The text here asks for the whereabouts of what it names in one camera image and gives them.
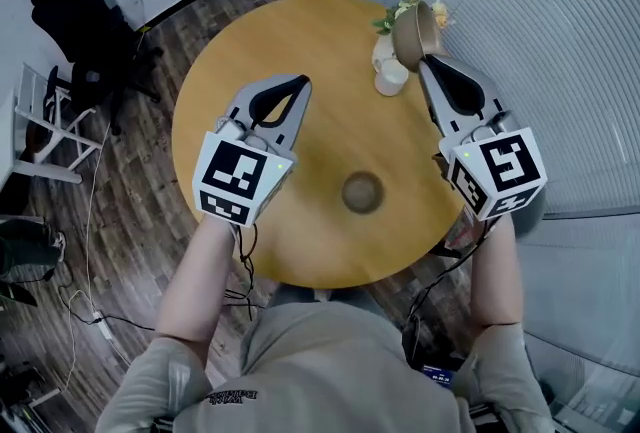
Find white floor cable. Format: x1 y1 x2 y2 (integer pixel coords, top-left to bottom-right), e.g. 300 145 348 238
54 120 131 392

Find white power strip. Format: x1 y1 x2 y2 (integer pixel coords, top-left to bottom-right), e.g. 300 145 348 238
92 313 114 342

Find white shoulder strap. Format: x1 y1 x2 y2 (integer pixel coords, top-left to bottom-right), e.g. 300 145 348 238
167 360 194 402

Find white mug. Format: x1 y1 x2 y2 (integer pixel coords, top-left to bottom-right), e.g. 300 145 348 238
373 58 410 98

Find white desk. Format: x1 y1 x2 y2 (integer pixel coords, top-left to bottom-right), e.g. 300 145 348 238
0 90 84 202

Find person's grey-blue trousers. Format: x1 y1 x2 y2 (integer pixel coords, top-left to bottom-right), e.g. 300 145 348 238
272 283 381 310

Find white vase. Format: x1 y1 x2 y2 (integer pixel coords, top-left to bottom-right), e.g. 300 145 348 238
371 34 399 72

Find person's grey t-shirt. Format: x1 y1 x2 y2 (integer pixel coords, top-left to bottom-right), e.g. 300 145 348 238
94 300 556 433

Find black floor cable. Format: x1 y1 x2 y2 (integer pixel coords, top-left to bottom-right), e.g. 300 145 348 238
57 285 156 332

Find black office chair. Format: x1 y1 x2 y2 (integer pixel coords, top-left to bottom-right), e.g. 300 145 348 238
28 0 165 137

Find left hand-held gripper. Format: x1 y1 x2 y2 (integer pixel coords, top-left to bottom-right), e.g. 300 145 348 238
191 73 314 228

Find left hand-held gripper cable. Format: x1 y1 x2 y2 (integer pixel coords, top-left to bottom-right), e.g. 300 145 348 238
222 222 267 322

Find person's left forearm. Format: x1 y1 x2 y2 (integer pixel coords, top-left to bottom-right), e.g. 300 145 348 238
155 215 241 352

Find right hand-held gripper cable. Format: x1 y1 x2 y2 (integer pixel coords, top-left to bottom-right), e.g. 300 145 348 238
402 219 496 362

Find white window blinds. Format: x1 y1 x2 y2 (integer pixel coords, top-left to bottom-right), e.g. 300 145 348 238
419 0 640 217

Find brown ball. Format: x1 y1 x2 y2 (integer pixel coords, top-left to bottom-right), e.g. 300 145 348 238
24 123 49 157

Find person's right forearm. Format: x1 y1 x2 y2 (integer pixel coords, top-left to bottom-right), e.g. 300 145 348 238
468 213 525 337

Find yellow and pink flower bouquet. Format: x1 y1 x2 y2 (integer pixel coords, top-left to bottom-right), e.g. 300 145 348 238
370 0 456 36

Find black oval object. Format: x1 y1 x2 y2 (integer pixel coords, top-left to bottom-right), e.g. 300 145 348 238
0 281 39 307

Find phone with blue screen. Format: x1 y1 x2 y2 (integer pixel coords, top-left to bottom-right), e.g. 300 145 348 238
422 363 454 387

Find white folding stool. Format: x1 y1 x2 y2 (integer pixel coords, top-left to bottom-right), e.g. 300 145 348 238
13 63 104 185

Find hand-held gripper cable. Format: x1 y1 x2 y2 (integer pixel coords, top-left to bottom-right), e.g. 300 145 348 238
222 222 267 322
402 219 496 362

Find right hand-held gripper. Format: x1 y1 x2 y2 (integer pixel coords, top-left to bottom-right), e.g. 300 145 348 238
417 53 548 223

